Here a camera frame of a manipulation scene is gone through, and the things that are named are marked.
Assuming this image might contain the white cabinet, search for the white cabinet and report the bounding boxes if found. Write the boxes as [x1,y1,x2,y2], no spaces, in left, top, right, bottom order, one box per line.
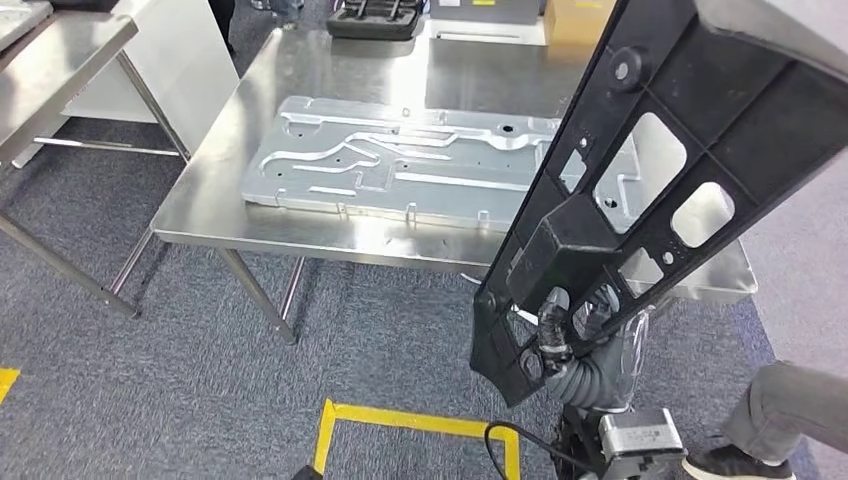
[62,0,241,160]

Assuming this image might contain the long black plastic part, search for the long black plastic part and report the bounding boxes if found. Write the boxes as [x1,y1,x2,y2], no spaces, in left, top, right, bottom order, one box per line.
[468,0,848,409]

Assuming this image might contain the grey box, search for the grey box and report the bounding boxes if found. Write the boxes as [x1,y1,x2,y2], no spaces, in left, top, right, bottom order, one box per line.
[429,0,545,26]

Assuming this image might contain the person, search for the person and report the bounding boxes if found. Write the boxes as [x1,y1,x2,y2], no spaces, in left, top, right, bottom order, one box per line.
[682,360,848,480]
[250,0,307,31]
[207,0,238,56]

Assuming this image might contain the brown cardboard box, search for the brown cardboard box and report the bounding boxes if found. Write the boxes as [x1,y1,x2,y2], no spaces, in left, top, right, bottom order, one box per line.
[543,0,621,46]

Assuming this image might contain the stainless steel workbench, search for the stainless steel workbench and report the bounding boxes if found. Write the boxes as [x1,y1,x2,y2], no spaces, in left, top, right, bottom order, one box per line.
[150,16,760,346]

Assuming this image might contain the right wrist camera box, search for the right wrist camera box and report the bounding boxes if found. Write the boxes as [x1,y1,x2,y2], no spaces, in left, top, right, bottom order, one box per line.
[598,407,687,480]

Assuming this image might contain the stamped silver metal panel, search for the stamped silver metal panel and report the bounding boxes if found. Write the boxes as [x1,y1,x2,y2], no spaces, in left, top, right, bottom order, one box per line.
[240,94,644,234]

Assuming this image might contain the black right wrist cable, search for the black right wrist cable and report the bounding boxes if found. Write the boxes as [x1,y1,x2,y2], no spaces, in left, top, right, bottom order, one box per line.
[482,421,599,480]

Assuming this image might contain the black moulded tray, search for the black moulded tray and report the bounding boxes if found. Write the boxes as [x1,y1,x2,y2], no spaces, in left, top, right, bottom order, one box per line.
[325,0,425,42]

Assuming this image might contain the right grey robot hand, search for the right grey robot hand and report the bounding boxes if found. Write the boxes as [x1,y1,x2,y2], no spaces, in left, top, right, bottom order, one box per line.
[535,284,657,402]

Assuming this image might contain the stainless steel side table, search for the stainless steel side table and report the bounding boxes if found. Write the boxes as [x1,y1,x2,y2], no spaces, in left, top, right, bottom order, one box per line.
[0,0,193,319]

